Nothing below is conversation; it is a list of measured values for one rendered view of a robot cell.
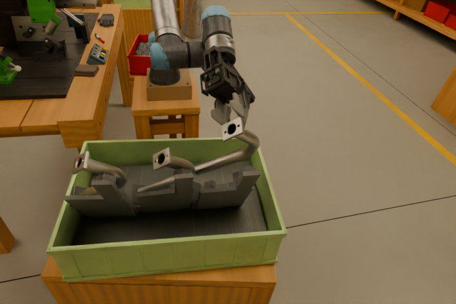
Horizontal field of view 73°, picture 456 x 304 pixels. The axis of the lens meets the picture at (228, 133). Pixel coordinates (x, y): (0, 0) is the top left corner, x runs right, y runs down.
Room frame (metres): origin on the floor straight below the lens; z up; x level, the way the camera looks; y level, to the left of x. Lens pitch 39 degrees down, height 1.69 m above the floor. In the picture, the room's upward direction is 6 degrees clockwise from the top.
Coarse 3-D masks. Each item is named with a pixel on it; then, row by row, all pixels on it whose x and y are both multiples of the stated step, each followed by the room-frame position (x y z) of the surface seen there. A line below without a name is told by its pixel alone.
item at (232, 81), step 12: (216, 48) 0.70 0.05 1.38; (228, 48) 0.71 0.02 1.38; (204, 60) 0.68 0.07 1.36; (216, 60) 0.69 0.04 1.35; (228, 60) 0.71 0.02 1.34; (204, 72) 0.65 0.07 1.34; (216, 72) 0.63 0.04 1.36; (228, 72) 0.63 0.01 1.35; (216, 84) 0.60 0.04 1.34; (228, 84) 0.60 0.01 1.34; (240, 84) 0.64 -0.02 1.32; (216, 96) 0.62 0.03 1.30; (228, 96) 0.63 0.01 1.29
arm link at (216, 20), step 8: (208, 8) 0.83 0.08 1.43; (216, 8) 0.83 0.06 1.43; (224, 8) 0.84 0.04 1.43; (208, 16) 0.80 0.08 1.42; (216, 16) 0.80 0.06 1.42; (224, 16) 0.81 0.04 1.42; (208, 24) 0.78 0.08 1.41; (216, 24) 0.77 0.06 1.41; (224, 24) 0.78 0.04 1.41; (208, 32) 0.76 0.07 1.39; (216, 32) 0.75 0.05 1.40; (224, 32) 0.76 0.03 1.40
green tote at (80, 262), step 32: (96, 160) 0.77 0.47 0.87; (128, 160) 0.79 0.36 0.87; (192, 160) 0.84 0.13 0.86; (256, 160) 0.81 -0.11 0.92; (64, 224) 0.47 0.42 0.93; (64, 256) 0.38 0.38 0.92; (96, 256) 0.40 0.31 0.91; (128, 256) 0.41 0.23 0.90; (160, 256) 0.43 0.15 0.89; (192, 256) 0.44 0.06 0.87; (224, 256) 0.46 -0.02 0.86; (256, 256) 0.48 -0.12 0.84
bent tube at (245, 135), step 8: (232, 120) 0.56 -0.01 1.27; (240, 120) 0.55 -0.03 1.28; (224, 128) 0.55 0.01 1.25; (232, 128) 0.56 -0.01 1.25; (240, 128) 0.53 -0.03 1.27; (224, 136) 0.54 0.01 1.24; (232, 136) 0.53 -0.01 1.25; (240, 136) 0.54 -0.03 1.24; (248, 136) 0.56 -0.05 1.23; (256, 136) 0.58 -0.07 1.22; (248, 144) 0.57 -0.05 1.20; (256, 144) 0.57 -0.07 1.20; (232, 152) 0.62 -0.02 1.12; (240, 152) 0.61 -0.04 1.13; (248, 152) 0.59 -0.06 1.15; (216, 160) 0.62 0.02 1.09; (224, 160) 0.61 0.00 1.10; (232, 160) 0.60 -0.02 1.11; (240, 160) 0.60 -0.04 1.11; (200, 168) 0.62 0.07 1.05; (208, 168) 0.61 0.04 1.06; (216, 168) 0.61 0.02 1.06
